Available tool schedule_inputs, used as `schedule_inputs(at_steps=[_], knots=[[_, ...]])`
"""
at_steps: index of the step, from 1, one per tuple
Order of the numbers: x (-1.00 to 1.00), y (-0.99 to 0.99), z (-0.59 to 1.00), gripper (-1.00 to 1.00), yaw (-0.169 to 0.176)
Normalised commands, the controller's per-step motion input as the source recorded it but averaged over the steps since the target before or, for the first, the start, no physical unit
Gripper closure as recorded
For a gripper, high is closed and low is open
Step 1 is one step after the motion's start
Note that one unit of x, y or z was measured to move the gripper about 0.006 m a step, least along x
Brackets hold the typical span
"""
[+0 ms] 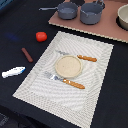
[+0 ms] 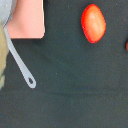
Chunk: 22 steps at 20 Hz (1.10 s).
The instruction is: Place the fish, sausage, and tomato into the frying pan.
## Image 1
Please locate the red toy tomato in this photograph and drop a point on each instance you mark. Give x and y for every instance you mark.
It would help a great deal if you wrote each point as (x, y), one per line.
(41, 36)

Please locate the beige round plate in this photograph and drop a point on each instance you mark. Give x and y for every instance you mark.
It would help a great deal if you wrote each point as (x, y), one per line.
(68, 66)

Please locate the brown toy sausage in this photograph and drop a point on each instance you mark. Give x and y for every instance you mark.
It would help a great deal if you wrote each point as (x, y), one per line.
(27, 55)

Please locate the grey cooking pot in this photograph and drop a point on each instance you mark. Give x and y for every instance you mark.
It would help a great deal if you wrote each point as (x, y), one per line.
(90, 13)

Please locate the beige bowl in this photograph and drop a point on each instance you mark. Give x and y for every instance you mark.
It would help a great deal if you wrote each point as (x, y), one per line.
(123, 16)

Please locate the beige woven placemat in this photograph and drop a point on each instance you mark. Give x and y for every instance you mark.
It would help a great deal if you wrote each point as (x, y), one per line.
(74, 105)

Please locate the fork with orange handle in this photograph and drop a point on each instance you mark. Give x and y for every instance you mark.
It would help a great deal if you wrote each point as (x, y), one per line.
(69, 82)

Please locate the grey frying pan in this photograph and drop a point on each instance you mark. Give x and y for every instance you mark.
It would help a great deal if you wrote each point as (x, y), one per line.
(66, 10)

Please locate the knife with orange handle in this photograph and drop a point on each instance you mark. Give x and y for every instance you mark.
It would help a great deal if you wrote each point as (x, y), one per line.
(79, 56)

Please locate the brown wooden board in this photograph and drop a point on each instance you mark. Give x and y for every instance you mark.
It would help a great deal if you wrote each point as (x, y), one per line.
(106, 27)

